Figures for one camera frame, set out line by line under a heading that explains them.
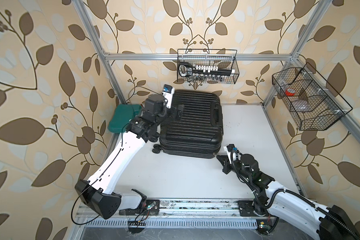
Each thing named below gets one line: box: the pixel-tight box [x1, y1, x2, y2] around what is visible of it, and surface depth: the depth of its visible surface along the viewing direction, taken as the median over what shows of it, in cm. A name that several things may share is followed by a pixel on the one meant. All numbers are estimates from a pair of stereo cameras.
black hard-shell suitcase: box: [152, 90, 224, 159], surface depth 84 cm
